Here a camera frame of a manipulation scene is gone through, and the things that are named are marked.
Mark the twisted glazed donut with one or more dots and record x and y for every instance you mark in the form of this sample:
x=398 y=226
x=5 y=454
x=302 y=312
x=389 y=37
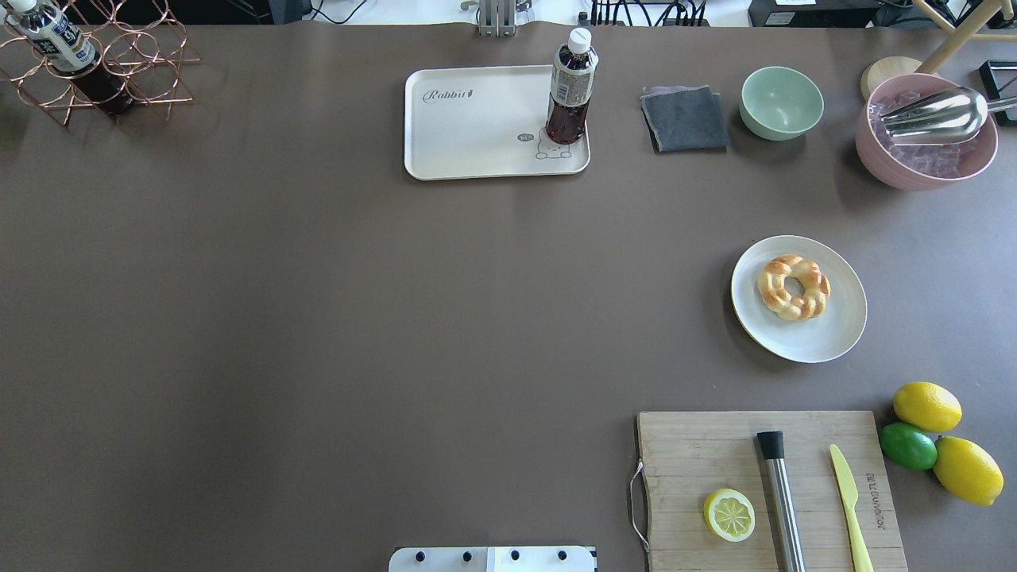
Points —
x=795 y=288

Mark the white round plate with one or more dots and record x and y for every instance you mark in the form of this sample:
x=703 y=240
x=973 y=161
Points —
x=820 y=339

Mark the cream rectangular tray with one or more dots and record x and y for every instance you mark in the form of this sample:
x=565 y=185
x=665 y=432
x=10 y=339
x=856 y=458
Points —
x=462 y=123

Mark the dark tea bottle on tray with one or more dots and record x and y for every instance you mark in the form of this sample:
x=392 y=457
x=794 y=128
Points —
x=571 y=87

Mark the grey folded cloth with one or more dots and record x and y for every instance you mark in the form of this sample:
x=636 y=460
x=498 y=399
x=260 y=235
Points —
x=684 y=118

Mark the bamboo cutting board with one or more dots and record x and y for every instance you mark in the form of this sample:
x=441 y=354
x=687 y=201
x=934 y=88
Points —
x=687 y=455

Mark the half lemon slice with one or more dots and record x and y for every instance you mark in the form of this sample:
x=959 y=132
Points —
x=729 y=514

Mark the green bowl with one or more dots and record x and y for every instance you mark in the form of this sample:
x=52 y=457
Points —
x=779 y=103

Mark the steel muddler black tip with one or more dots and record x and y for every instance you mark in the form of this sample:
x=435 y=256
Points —
x=789 y=541

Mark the green lime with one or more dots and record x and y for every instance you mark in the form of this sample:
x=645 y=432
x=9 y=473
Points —
x=908 y=446

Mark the pink ice bowl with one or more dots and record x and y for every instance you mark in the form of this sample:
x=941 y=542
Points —
x=917 y=167

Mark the yellow lemon upper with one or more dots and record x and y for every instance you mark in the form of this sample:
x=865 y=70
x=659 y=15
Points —
x=926 y=405

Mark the yellow lemon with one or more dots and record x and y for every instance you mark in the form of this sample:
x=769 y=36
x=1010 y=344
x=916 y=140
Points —
x=968 y=471
x=926 y=405

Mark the yellow plastic knife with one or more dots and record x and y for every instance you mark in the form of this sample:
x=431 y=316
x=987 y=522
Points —
x=849 y=494

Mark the metal ice scoop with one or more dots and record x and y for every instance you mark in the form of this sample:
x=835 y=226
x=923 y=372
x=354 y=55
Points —
x=951 y=117

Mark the yellow lemon lower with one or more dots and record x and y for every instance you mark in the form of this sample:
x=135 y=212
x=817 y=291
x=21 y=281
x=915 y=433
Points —
x=968 y=471

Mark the bottle in rack rear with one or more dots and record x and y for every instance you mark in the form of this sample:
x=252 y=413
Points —
x=71 y=54

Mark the wooden mug tree stand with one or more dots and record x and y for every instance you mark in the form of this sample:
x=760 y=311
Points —
x=955 y=38

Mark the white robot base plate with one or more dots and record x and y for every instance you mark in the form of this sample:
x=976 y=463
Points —
x=545 y=557

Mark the copper wire bottle rack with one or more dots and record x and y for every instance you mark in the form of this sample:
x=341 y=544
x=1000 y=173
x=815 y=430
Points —
x=141 y=44

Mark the black picture frame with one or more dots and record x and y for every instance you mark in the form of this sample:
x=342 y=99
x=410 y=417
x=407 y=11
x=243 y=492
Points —
x=998 y=78

